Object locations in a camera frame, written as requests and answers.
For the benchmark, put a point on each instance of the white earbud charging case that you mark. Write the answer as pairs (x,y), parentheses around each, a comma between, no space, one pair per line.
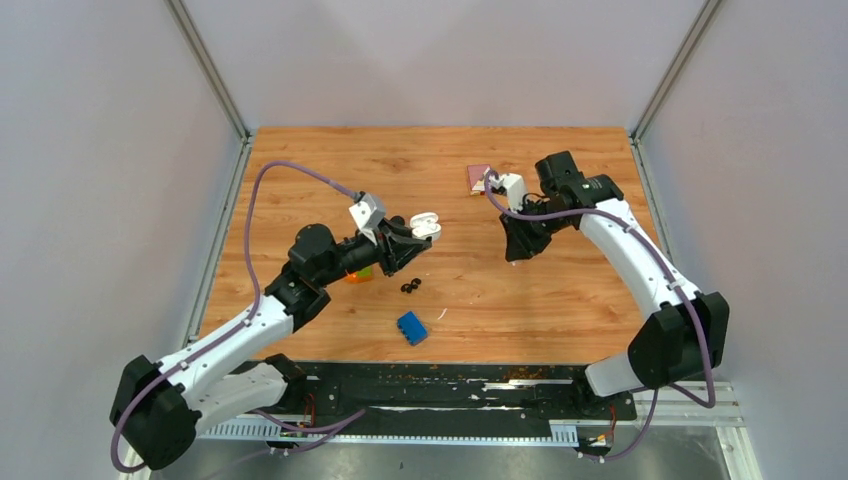
(425,226)

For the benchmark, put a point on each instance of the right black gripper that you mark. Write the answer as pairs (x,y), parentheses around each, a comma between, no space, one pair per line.
(520,245)

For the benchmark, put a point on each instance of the blue toy brick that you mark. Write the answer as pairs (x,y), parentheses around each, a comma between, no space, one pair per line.
(411,327)

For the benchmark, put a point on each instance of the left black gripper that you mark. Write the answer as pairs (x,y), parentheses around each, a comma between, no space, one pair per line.
(394,253)

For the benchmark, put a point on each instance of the orange green toy block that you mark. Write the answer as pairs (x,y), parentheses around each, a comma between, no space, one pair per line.
(360,276)

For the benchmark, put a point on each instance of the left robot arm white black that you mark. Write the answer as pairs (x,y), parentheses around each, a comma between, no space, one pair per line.
(161,407)

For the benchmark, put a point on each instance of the red white card box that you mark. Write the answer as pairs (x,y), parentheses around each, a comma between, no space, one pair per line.
(476,174)

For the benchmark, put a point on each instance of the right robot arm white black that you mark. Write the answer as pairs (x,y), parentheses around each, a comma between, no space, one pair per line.
(684,329)

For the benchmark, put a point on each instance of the black earbuds pair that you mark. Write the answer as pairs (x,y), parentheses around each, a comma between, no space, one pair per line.
(411,286)

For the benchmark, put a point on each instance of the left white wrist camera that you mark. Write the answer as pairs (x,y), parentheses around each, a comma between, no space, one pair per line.
(367,212)

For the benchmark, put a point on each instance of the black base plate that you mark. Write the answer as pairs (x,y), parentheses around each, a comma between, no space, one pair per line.
(448,400)

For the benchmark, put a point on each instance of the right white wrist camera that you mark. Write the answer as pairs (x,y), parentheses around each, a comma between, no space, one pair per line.
(512,187)

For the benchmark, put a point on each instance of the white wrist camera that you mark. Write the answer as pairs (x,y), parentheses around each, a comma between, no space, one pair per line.
(367,212)
(512,187)

